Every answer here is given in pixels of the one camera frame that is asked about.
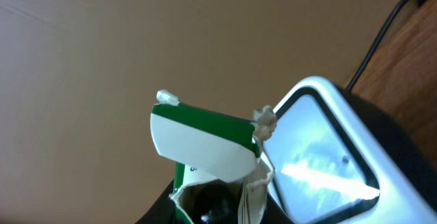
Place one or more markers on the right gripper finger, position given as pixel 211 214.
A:
pixel 162 210

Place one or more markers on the white barcode scanner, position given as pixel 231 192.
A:
pixel 340 159

